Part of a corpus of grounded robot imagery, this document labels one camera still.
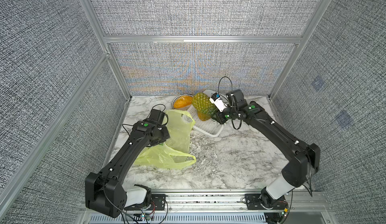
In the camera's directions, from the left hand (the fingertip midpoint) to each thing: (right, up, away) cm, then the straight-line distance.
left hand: (168, 135), depth 81 cm
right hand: (+24, +14, -1) cm, 28 cm away
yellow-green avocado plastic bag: (+4, -7, -6) cm, 10 cm away
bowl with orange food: (+6, +20, +27) cm, 34 cm away
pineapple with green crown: (+19, +16, -4) cm, 25 cm away
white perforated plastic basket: (+25, +2, +20) cm, 32 cm away
